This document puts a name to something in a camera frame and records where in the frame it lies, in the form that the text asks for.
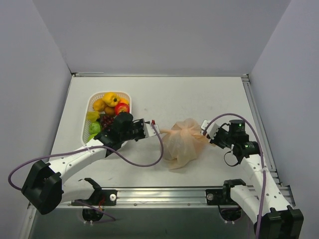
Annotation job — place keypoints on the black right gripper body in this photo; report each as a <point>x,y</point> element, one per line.
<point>217,137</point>

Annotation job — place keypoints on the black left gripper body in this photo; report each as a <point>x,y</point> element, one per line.
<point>142,128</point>

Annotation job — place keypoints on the red fake apple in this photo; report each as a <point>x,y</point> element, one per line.
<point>122,107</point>

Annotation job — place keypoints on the orange fake tangerine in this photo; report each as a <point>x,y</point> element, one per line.
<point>125,101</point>

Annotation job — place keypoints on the translucent orange plastic bag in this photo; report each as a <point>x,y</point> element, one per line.
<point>183,143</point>

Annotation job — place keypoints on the yellow fake bell pepper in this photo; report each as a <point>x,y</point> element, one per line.
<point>111,99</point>

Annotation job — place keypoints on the white perforated plastic basket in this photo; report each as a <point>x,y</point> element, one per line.
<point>89,108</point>

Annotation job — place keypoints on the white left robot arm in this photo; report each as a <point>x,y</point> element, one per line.
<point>45,186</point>

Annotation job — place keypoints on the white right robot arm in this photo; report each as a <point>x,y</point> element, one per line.
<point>270,212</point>

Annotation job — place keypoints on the dark red fake grapes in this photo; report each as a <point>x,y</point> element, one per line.
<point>106,122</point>

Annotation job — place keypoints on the brown fake kiwi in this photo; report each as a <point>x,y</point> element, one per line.
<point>110,111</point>

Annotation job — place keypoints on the green fake custard apple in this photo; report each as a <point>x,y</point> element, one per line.
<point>94,127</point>

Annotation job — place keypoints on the orange fake fruit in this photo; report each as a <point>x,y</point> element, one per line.
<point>99,105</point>

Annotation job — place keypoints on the yellow fake starfruit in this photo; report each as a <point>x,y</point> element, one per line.
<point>92,116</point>

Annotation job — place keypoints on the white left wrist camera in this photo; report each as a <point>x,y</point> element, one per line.
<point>151,129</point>

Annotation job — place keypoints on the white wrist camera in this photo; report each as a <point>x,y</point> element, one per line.
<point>209,130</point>
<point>151,129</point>

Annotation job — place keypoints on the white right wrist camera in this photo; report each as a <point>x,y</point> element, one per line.
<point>209,130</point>

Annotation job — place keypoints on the aluminium right side rail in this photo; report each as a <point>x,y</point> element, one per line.
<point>259,125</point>

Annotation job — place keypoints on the aluminium rail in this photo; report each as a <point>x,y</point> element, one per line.
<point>159,196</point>
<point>259,125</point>

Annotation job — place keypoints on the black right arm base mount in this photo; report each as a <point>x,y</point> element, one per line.
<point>219,197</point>

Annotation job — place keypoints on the aluminium front rail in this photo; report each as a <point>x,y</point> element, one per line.
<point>159,196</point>

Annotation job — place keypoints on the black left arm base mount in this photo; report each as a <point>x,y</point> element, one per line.
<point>103,197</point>

